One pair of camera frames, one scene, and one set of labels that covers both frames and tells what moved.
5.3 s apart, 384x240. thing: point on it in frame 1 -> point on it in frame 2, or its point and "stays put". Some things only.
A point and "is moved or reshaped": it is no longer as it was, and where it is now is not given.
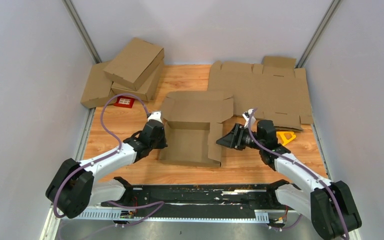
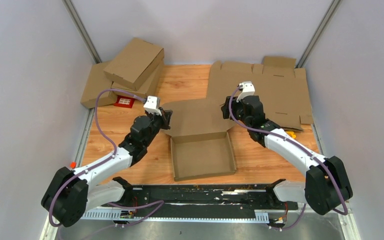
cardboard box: (136, 63) stays put
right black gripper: (233, 139) -> (226, 109)
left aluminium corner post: (85, 33) stays put
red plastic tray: (124, 101) stays put
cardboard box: (193, 123) is moved or reshaped
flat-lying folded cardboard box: (97, 87) stays put
